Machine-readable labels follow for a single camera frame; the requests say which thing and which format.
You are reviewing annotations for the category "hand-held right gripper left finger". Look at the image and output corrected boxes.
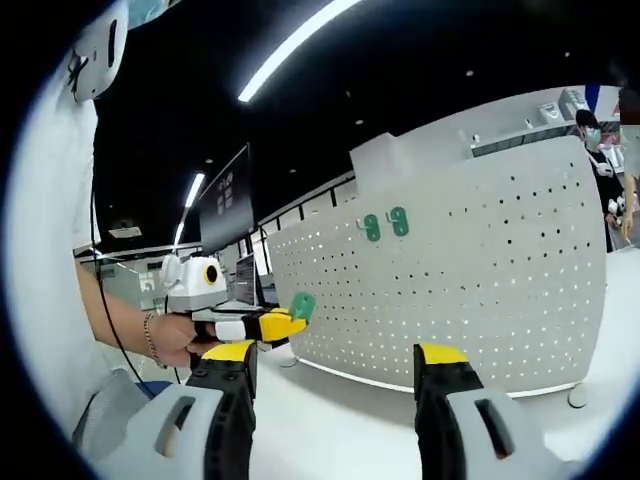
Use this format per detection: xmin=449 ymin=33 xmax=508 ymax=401
xmin=97 ymin=339 xmax=259 ymax=480

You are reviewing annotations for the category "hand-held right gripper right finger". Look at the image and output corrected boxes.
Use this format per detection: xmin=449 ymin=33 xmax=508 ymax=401
xmin=412 ymin=342 xmax=576 ymax=480

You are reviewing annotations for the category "green hook assembly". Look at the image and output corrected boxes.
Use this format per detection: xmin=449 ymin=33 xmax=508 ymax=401
xmin=355 ymin=213 xmax=383 ymax=242
xmin=290 ymin=291 xmax=318 ymax=322
xmin=385 ymin=206 xmax=410 ymax=237

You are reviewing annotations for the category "white perforated mounting plate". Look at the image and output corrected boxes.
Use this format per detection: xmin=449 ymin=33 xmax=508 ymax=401
xmin=267 ymin=135 xmax=609 ymax=409

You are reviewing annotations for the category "person's left hand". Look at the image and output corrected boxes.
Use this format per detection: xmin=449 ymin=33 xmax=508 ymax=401
xmin=155 ymin=312 xmax=220 ymax=370

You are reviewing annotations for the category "open laptop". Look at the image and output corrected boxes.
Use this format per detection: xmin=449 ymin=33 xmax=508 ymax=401
xmin=233 ymin=251 xmax=266 ymax=307

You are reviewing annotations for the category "ceiling air conditioner unit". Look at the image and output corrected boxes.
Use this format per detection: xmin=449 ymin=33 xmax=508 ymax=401
xmin=107 ymin=218 xmax=142 ymax=240

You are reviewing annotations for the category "large black display screen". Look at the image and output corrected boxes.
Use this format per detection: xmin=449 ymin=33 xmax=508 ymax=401
xmin=198 ymin=143 xmax=257 ymax=257

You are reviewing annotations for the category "long ceiling strip light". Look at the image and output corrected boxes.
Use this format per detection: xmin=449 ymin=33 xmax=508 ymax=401
xmin=237 ymin=0 xmax=362 ymax=104

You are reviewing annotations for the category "white chest-worn device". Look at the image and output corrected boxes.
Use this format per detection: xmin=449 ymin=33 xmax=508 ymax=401
xmin=69 ymin=0 xmax=130 ymax=104

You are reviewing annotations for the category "person's head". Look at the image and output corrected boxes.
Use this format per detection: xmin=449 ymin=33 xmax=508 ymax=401
xmin=124 ymin=0 xmax=181 ymax=25

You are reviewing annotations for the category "red and blue banner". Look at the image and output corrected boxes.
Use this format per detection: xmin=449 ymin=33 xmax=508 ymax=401
xmin=585 ymin=83 xmax=624 ymax=117

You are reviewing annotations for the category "metal chain bracelet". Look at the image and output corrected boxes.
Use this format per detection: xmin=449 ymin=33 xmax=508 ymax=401
xmin=142 ymin=310 xmax=169 ymax=371

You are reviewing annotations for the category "black cable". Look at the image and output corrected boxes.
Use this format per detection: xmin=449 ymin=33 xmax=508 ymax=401
xmin=88 ymin=192 xmax=151 ymax=396

